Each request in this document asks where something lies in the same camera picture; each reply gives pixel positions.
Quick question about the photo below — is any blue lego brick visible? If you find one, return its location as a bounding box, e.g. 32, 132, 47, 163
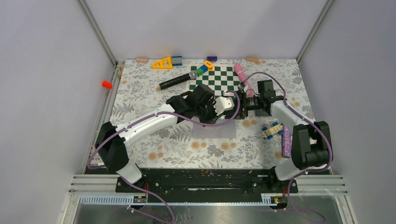
171, 56, 183, 66

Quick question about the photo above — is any floral table cloth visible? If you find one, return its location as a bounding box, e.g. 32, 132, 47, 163
110, 59, 314, 169

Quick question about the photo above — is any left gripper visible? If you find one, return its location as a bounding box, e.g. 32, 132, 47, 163
195, 98, 224, 127

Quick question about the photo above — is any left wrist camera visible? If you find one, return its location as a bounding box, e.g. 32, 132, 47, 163
213, 96, 235, 115

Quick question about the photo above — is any wooden cylinder block left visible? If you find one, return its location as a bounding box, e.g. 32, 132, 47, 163
135, 57, 148, 63

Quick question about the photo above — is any beige toy car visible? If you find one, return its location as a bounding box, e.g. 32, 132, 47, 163
262, 122, 284, 140

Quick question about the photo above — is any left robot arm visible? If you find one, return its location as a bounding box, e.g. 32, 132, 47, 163
93, 84, 235, 192

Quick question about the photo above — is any purple lego brick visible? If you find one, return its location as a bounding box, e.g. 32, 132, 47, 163
206, 56, 218, 62

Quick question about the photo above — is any grey lego baseplate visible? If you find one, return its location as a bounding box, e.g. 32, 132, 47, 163
254, 108, 272, 117

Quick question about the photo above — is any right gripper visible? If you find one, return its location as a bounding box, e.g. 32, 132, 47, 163
224, 90, 263, 120

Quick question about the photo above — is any green white chessboard mat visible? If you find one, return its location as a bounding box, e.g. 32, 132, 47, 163
186, 66, 240, 98

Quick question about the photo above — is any colourful block chain toy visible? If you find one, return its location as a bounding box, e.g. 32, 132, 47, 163
195, 61, 213, 77

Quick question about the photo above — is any purple glitter microphone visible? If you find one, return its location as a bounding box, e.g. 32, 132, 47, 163
282, 126, 292, 158

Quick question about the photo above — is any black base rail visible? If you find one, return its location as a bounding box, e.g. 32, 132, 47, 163
135, 168, 298, 203

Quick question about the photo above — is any yellow triangle toy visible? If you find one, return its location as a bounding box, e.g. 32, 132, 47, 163
152, 56, 173, 70

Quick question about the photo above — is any black toy microphone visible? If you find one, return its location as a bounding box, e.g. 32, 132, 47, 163
159, 70, 198, 90

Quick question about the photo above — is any wooden cylinder block right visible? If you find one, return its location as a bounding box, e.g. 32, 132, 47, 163
246, 56, 261, 64

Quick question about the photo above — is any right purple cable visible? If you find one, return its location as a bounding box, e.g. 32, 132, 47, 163
242, 71, 334, 224

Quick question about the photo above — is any wooden cylinder block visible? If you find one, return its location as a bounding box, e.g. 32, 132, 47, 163
246, 56, 261, 64
135, 57, 148, 63

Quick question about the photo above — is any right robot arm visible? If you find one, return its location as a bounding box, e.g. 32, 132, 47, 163
232, 80, 333, 192

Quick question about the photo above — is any orange cap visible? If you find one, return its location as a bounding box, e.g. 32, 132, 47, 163
101, 81, 113, 89

